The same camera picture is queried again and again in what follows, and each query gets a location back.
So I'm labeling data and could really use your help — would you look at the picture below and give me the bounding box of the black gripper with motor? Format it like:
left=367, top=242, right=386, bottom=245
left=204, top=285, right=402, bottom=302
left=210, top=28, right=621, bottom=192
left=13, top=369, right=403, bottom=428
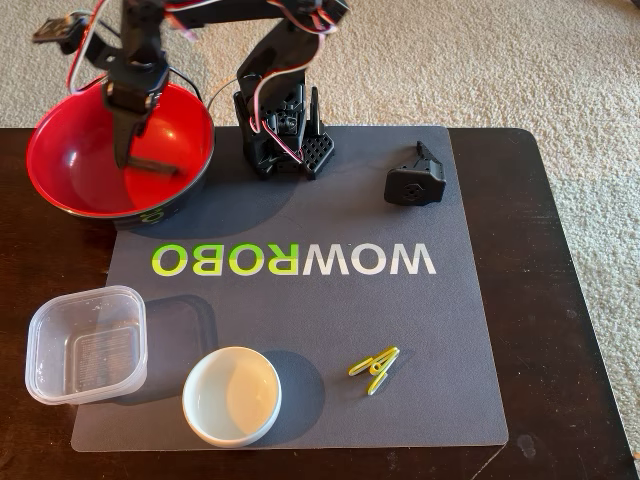
left=101, top=57, right=171, bottom=170

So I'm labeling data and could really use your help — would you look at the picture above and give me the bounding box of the small black handle piece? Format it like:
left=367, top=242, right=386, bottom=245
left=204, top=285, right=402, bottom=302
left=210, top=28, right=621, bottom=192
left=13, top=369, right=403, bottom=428
left=128, top=155, right=181, bottom=177

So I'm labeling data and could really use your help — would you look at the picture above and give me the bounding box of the clear plastic food container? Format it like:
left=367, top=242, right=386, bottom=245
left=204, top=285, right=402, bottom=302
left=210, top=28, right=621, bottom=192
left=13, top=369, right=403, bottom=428
left=24, top=284, right=149, bottom=407

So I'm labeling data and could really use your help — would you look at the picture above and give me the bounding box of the small white round dish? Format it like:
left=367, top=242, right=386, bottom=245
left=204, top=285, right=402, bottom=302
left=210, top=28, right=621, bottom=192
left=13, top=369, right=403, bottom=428
left=181, top=346, right=283, bottom=449

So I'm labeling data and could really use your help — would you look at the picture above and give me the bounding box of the black printed motor mount part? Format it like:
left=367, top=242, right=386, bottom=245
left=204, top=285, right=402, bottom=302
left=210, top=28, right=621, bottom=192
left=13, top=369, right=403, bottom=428
left=383, top=139, right=448, bottom=207

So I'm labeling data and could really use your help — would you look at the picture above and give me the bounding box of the yellow wire clip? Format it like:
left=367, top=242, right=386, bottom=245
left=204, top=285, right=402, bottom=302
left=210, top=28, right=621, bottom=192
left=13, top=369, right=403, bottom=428
left=347, top=345, right=401, bottom=397

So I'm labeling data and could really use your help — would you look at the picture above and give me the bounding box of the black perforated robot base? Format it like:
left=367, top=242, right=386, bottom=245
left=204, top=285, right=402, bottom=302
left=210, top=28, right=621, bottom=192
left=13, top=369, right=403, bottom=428
left=233, top=84, right=336, bottom=181

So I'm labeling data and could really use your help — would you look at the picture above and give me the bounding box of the red bowl with black outside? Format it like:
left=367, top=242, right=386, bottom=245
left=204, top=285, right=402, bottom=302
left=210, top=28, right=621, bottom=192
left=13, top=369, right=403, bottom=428
left=24, top=74, right=217, bottom=234

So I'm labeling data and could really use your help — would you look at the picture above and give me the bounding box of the grey WOWROBO mat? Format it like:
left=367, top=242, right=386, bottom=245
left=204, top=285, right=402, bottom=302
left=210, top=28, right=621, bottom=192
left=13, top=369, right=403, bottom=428
left=69, top=124, right=510, bottom=454

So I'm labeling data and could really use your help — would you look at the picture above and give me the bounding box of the thin black camera cable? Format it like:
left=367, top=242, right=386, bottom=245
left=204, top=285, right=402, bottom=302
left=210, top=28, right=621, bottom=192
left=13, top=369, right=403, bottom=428
left=167, top=67, right=204, bottom=104

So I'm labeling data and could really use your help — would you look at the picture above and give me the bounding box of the thin grey cable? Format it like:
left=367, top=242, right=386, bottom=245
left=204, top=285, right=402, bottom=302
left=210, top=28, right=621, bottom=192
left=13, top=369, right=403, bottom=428
left=205, top=79, right=241, bottom=109

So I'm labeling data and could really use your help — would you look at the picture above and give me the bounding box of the red white servo cable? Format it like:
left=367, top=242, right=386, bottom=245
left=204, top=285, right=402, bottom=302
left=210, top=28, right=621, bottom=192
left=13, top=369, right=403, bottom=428
left=67, top=0, right=109, bottom=95
left=247, top=0, right=344, bottom=166

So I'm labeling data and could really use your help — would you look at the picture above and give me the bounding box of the wrist camera board with mount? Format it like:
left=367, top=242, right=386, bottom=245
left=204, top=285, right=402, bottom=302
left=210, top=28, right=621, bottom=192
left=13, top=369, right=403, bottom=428
left=32, top=13, right=126, bottom=69

